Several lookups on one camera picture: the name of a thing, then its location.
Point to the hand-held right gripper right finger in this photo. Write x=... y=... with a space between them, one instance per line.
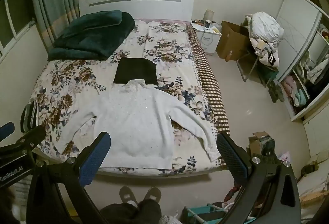
x=231 y=159

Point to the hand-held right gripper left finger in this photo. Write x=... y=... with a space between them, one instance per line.
x=95 y=159

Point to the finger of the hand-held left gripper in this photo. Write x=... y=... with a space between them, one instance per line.
x=6 y=130
x=33 y=135

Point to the white knit sweater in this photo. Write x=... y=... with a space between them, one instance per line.
x=138 y=121

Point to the pile of white clothes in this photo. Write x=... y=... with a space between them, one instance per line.
x=266 y=28

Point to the dark striped garment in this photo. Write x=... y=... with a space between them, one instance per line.
x=29 y=116

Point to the small open cardboard box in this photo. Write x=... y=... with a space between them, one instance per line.
x=257 y=143

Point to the person's left slipper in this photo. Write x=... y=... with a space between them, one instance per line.
x=127 y=194

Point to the person's slipper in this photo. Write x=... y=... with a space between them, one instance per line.
x=153 y=194
x=127 y=194

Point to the teal plastic basket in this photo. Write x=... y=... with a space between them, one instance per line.
x=200 y=213

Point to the person's dark trouser legs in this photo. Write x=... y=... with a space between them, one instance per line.
x=133 y=213

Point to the person's right slipper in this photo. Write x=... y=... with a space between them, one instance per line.
x=153 y=194

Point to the brown checked sheet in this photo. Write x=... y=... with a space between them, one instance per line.
x=210 y=85

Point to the black folded garment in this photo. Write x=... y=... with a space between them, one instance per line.
x=135 y=71

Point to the folding chair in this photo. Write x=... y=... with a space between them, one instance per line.
x=248 y=62

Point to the window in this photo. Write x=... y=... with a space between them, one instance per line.
x=10 y=23

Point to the dark green blanket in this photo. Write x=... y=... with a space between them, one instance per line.
x=92 y=34

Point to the large cardboard box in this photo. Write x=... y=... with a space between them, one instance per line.
x=231 y=41

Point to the white nightstand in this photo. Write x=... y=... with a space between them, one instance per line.
x=209 y=40

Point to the floral bed sheet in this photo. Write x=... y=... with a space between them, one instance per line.
x=164 y=46

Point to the dark cup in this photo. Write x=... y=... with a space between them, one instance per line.
x=207 y=23

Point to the white wardrobe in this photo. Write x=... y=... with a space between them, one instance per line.
x=295 y=21

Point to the white headboard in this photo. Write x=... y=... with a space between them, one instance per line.
x=144 y=8

